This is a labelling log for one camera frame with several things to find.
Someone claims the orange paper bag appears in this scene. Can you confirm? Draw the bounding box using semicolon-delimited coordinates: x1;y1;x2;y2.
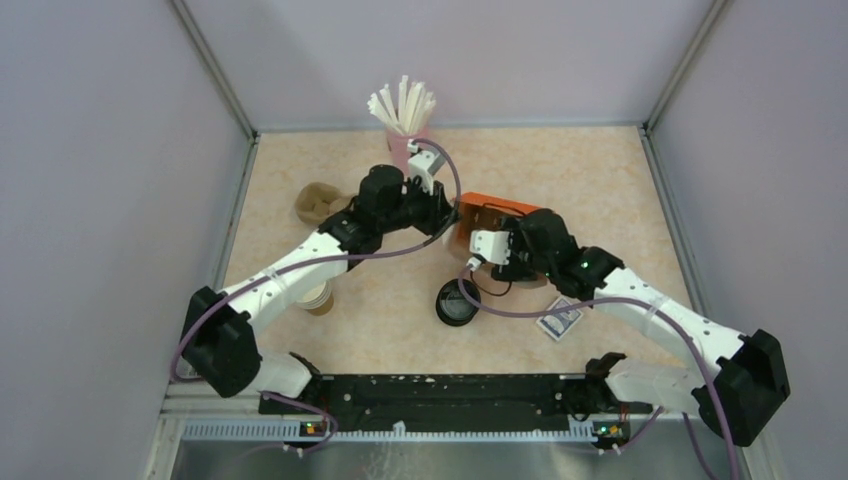
445;192;545;297

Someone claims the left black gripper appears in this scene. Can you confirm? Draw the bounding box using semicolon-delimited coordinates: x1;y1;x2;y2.
379;174;462;237

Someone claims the brown pulp cup carrier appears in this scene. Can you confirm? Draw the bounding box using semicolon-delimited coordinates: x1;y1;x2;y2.
294;182;354;226

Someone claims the stack of black cup lids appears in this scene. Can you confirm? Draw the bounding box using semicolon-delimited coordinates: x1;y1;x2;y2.
435;279;481;327

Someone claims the stack of brown paper cups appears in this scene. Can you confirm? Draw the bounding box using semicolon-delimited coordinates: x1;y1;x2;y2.
295;281;334;316

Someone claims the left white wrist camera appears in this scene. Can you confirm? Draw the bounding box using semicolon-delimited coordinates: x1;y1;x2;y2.
406;140;445;196

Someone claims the pink straw holder cup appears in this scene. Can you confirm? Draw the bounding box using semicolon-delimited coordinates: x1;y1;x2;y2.
385;129;420;175

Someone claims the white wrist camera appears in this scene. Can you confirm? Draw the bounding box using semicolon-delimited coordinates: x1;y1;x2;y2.
406;140;445;196
469;229;511;265

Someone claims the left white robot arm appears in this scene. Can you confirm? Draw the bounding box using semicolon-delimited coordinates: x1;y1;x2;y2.
177;165;457;414

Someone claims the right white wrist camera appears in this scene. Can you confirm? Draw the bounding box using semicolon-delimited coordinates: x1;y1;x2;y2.
469;229;511;265

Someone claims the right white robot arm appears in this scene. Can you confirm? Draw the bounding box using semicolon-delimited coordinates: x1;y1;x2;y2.
494;208;791;447

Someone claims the blue playing card box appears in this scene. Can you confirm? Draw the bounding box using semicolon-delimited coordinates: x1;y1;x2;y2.
535;309;583;342

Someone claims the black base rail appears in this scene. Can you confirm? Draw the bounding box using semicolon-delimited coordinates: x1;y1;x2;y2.
299;374;652;433

